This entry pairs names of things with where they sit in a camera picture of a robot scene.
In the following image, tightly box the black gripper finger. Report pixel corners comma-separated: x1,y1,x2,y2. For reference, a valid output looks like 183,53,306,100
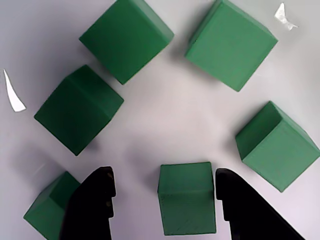
214,167,305,240
58,165,117,240

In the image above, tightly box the green cube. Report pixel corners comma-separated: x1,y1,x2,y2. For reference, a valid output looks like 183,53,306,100
157,161,217,236
33,64,125,157
23,171,82,240
184,0,279,93
235,100,320,194
78,0,175,86

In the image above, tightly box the white round plate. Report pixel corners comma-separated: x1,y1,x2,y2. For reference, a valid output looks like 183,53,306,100
0,0,320,240

